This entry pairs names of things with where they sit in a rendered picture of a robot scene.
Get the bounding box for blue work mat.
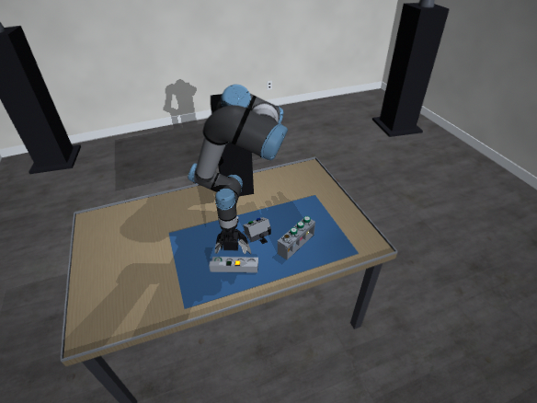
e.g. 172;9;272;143
169;195;359;309

